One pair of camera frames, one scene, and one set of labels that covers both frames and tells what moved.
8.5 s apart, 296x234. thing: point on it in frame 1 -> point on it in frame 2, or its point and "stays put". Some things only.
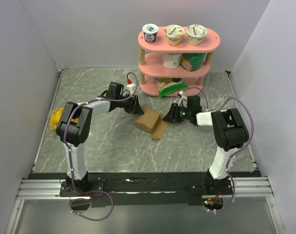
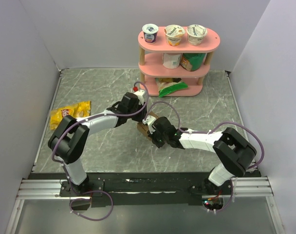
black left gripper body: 127,104 -> 138,107
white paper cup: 171,60 stays put
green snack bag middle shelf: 193,62 stays put
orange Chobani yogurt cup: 174,33 stays put
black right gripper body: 183,114 -> 159,140
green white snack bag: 165,87 stays put
